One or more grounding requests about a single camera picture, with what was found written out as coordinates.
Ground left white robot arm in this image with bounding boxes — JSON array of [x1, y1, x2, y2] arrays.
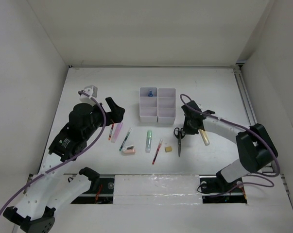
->
[[0, 95, 125, 233]]

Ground left white divided organizer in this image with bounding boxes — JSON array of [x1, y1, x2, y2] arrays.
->
[[139, 87, 158, 123]]

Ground red ink pen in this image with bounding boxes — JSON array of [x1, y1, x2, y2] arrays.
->
[[152, 138, 163, 165]]

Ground orange ink pen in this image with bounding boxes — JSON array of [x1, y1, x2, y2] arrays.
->
[[108, 123, 115, 140]]

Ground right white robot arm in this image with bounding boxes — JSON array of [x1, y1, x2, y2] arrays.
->
[[181, 100, 280, 196]]

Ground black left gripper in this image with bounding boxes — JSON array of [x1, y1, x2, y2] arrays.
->
[[84, 97, 124, 139]]

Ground yellow highlighter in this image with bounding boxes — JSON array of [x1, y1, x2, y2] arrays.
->
[[199, 129, 210, 146]]

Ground black handled scissors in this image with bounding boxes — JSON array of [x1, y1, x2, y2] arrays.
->
[[173, 127, 185, 157]]

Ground yellow eraser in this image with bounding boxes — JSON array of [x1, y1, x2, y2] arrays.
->
[[165, 146, 172, 153]]

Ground green highlighter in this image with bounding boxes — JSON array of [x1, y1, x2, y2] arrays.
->
[[145, 130, 153, 153]]

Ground white divided organizer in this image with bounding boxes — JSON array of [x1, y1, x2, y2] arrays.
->
[[139, 87, 158, 123], [157, 88, 176, 124]]

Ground right white divided organizer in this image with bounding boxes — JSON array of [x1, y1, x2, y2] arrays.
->
[[157, 88, 176, 124]]

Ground green ink pen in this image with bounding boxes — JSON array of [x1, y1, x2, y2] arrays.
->
[[119, 128, 132, 151]]

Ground purple highlighter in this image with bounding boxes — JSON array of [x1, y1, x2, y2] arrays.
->
[[111, 122, 123, 143]]

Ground aluminium side rail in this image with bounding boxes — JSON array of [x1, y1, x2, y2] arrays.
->
[[235, 63, 267, 152]]

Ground pink mini stapler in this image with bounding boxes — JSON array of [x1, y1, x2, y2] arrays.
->
[[121, 145, 136, 155]]

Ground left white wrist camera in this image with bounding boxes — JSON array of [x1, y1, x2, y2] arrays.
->
[[78, 85, 98, 105]]

